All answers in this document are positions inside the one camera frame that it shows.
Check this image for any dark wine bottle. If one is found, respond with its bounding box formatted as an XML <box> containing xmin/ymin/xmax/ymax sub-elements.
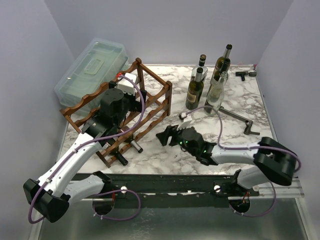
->
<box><xmin>118</xmin><ymin>126</ymin><xmax>143</xmax><ymax>153</ymax></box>
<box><xmin>185</xmin><ymin>67</ymin><xmax>204</xmax><ymax>110</ymax></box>

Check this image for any clear glass wine bottle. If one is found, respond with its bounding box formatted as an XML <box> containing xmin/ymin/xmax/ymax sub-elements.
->
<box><xmin>203</xmin><ymin>71</ymin><xmax>229</xmax><ymax>116</ymax></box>

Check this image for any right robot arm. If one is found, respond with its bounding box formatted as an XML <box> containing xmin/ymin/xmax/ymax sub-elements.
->
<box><xmin>156</xmin><ymin>125</ymin><xmax>299</xmax><ymax>196</ymax></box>

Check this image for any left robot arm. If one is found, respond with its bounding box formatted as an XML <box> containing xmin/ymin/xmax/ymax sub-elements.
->
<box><xmin>23</xmin><ymin>75</ymin><xmax>146</xmax><ymax>224</ymax></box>

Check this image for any brown wooden wine rack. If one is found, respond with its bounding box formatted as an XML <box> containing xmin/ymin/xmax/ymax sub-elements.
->
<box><xmin>60</xmin><ymin>58</ymin><xmax>173</xmax><ymax>168</ymax></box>

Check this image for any green bottle in rack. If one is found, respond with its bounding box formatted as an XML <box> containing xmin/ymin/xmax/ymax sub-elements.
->
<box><xmin>105</xmin><ymin>138</ymin><xmax>129</xmax><ymax>166</ymax></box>

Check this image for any clear square whisky bottle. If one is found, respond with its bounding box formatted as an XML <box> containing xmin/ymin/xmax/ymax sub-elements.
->
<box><xmin>190</xmin><ymin>54</ymin><xmax>209</xmax><ymax>84</ymax></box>

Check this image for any dark bottle white label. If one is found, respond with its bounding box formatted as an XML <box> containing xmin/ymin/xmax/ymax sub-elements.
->
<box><xmin>210</xmin><ymin>58</ymin><xmax>231</xmax><ymax>86</ymax></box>

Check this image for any tall green wine bottle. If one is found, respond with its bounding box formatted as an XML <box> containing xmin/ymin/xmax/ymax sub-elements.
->
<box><xmin>213</xmin><ymin>44</ymin><xmax>233</xmax><ymax>74</ymax></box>

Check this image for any clear plastic storage box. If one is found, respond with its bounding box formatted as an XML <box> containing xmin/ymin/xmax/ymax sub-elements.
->
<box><xmin>54</xmin><ymin>38</ymin><xmax>129</xmax><ymax>107</ymax></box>

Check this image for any grey metal L bar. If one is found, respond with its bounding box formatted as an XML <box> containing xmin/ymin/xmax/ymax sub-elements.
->
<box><xmin>219</xmin><ymin>106</ymin><xmax>260</xmax><ymax>136</ymax></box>

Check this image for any small black T fitting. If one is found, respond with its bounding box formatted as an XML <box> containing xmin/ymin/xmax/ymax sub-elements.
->
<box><xmin>235</xmin><ymin>71</ymin><xmax>257</xmax><ymax>81</ymax></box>

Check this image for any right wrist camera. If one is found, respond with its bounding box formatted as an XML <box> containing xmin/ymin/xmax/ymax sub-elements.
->
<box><xmin>177</xmin><ymin>112</ymin><xmax>192</xmax><ymax>130</ymax></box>

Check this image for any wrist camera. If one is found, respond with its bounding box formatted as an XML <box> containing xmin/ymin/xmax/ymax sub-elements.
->
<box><xmin>116</xmin><ymin>73</ymin><xmax>138</xmax><ymax>96</ymax></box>
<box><xmin>177</xmin><ymin>112</ymin><xmax>192</xmax><ymax>130</ymax></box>

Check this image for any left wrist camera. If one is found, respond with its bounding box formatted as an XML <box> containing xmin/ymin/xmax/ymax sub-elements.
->
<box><xmin>116</xmin><ymin>73</ymin><xmax>138</xmax><ymax>96</ymax></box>

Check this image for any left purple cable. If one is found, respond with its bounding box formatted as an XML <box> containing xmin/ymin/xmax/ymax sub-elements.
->
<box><xmin>27</xmin><ymin>74</ymin><xmax>147</xmax><ymax>225</ymax></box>

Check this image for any purple cable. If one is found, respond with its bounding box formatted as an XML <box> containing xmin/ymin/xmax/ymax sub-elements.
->
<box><xmin>27</xmin><ymin>74</ymin><xmax>147</xmax><ymax>225</ymax></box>
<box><xmin>181</xmin><ymin>105</ymin><xmax>302</xmax><ymax>218</ymax></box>

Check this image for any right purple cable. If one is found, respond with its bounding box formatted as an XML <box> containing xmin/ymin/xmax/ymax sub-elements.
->
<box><xmin>181</xmin><ymin>105</ymin><xmax>302</xmax><ymax>218</ymax></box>

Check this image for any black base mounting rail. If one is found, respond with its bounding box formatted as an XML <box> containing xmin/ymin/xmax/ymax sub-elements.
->
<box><xmin>68</xmin><ymin>172</ymin><xmax>288</xmax><ymax>210</ymax></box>

